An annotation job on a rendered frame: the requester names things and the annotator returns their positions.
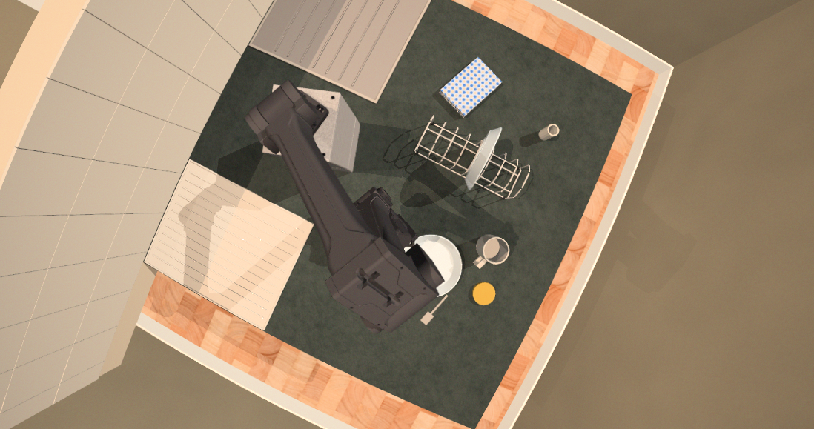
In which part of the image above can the beige tiled wall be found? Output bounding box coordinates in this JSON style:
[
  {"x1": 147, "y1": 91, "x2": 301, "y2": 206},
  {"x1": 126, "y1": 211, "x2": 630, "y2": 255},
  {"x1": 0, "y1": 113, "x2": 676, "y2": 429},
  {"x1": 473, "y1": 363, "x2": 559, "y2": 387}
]
[{"x1": 0, "y1": 0, "x2": 273, "y2": 429}]

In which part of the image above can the orange round disc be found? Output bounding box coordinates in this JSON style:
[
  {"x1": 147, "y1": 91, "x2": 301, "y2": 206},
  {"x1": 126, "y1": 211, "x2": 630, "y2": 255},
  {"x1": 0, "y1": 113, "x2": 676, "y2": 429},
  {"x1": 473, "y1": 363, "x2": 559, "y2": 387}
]
[{"x1": 472, "y1": 282, "x2": 495, "y2": 305}]

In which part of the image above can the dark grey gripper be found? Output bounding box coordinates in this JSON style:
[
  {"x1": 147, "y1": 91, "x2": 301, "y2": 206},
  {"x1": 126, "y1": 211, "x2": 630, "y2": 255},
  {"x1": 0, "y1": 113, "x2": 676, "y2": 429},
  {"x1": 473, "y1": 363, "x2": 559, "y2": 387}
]
[{"x1": 397, "y1": 214, "x2": 418, "y2": 247}]

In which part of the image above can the white round plate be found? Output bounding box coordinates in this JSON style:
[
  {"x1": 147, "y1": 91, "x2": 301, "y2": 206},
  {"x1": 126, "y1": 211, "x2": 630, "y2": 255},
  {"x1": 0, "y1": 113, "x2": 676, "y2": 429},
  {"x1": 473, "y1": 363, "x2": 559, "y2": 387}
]
[
  {"x1": 465, "y1": 127, "x2": 502, "y2": 190},
  {"x1": 414, "y1": 234, "x2": 462, "y2": 296}
]

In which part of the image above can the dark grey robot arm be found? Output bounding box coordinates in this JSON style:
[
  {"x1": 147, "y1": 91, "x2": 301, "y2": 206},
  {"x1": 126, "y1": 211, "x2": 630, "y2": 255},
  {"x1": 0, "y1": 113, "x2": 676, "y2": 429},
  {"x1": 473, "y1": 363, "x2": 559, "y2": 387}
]
[{"x1": 245, "y1": 79, "x2": 445, "y2": 334}]

